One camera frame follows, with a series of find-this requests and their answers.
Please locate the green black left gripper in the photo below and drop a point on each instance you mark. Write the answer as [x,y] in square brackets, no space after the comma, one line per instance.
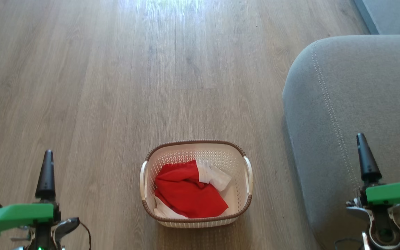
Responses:
[16,215]

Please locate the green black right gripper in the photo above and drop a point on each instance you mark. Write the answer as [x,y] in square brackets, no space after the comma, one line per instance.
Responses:
[394,193]

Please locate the red and white garment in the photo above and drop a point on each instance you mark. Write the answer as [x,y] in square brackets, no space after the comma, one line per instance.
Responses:
[186,191]

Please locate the grey fabric sofa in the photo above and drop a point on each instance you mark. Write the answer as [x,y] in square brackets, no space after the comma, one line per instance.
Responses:
[342,104]

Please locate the white perforated laundry basket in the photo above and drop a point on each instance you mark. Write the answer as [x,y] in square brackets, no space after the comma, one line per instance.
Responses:
[221,156]

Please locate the grey upholstered furniture piece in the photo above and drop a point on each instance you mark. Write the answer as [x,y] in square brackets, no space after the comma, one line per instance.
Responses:
[394,14]

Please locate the dark left wrist camera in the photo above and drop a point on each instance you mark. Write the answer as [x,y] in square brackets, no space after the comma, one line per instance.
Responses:
[66,225]

